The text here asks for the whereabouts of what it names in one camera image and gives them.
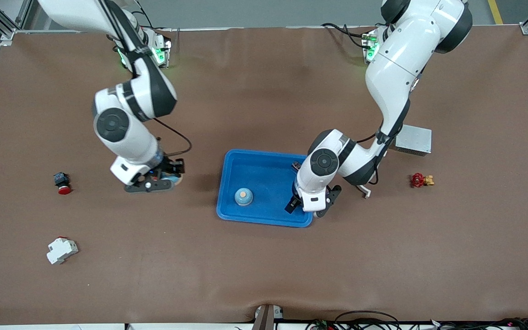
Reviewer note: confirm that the white curved pipe clamp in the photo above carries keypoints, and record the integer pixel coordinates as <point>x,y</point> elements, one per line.
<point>367,193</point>

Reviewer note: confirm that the black red emergency stop button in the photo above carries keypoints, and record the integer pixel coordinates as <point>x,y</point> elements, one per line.
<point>62,182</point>

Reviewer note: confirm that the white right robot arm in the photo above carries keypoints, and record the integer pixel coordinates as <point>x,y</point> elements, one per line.
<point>122,133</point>

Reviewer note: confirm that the silver metal power supply box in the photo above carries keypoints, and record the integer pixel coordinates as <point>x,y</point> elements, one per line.
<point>415,140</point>

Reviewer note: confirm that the blue service bell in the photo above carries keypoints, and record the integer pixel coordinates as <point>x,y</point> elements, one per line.
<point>243,197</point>
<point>178,180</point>

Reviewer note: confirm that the brass valve red handwheel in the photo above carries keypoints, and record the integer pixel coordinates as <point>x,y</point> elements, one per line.
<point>418,180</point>

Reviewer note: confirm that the white circuit breaker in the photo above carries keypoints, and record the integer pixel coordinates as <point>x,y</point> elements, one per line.
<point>61,251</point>

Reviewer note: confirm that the green lit base connector panel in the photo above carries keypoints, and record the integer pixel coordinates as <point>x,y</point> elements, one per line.
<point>370,46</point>

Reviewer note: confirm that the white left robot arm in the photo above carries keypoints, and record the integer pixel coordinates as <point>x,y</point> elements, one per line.
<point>401,68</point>

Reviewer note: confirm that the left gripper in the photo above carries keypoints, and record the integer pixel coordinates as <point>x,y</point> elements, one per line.
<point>293,203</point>

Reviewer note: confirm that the dark brown cylindrical capacitor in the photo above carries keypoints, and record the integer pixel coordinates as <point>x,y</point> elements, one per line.
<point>296,165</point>

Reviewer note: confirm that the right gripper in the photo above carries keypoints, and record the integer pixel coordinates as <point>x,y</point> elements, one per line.
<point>168,166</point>

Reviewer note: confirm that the blue plastic tray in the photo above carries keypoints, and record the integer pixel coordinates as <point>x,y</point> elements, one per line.
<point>266,183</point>

